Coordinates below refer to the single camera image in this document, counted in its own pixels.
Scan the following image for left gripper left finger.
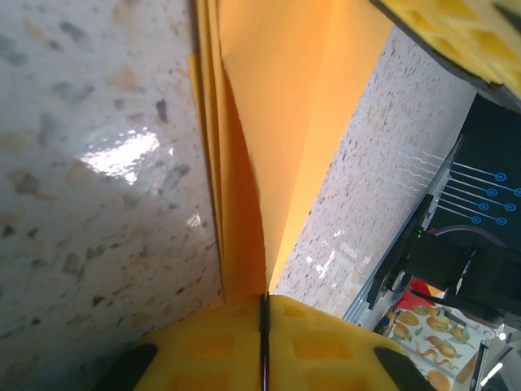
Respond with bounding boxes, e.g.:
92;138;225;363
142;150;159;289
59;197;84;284
92;293;265;391

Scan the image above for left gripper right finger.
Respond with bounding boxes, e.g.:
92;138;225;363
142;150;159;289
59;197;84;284
264;295;432;391

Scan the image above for red plastic part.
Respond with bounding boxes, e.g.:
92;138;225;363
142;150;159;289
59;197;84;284
401;278;447;313

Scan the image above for orange fruit print cloth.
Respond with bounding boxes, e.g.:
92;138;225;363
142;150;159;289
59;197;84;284
378;303;501;391

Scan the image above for long aluminium base rail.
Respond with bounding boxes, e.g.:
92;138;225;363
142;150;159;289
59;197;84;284
344;134;467;327

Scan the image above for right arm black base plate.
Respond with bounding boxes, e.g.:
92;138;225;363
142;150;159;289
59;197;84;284
366;194;435;310

